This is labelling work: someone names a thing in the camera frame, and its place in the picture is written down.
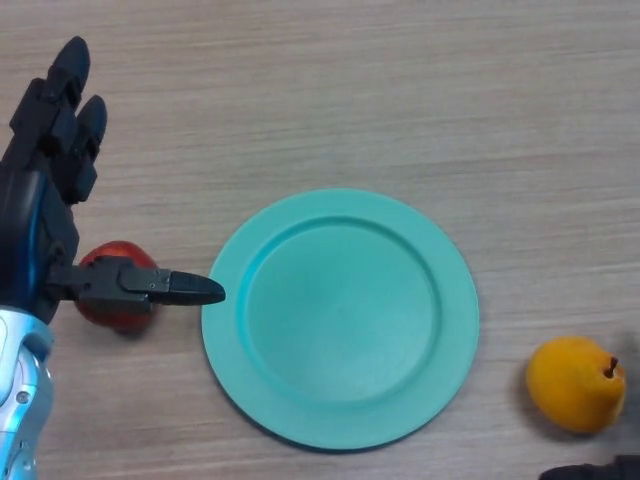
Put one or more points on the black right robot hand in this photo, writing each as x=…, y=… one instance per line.
x=600, y=471

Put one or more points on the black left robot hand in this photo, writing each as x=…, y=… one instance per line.
x=45, y=220

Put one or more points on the yellow pear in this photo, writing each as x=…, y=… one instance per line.
x=570, y=385

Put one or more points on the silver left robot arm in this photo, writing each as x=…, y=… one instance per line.
x=20, y=395

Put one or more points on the green round plate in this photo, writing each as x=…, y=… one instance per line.
x=345, y=320

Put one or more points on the red apple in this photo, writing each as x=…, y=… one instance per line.
x=117, y=250

